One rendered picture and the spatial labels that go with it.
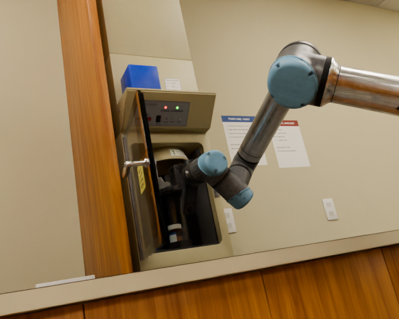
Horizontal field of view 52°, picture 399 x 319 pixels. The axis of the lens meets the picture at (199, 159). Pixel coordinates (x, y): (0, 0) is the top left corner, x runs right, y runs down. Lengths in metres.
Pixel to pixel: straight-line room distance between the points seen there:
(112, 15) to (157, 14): 0.18
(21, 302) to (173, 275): 0.31
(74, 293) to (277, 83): 0.62
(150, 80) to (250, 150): 0.40
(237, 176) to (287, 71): 0.39
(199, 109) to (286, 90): 0.52
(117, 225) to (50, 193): 0.59
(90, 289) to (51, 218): 0.80
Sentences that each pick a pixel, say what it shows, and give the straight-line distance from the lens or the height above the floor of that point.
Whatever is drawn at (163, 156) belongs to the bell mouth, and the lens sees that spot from 1.41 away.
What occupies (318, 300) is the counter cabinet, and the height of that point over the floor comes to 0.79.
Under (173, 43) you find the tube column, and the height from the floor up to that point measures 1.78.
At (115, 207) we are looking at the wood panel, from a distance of 1.18.
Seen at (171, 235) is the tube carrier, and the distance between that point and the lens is 1.39.
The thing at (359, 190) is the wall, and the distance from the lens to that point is 2.50.
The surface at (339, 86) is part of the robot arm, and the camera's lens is 0.98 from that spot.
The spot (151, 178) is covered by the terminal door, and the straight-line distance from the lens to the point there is 0.99.
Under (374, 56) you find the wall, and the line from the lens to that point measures 3.19.
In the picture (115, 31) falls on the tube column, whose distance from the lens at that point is 1.58.
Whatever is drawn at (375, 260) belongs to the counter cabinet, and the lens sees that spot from 1.39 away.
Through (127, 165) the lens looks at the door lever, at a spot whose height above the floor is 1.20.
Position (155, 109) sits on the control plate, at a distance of 1.36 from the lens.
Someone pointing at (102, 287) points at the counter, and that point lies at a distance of 0.92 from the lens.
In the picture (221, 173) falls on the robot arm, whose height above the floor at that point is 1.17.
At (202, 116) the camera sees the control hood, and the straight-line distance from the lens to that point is 1.44.
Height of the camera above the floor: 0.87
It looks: 18 degrees up
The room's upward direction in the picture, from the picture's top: 12 degrees counter-clockwise
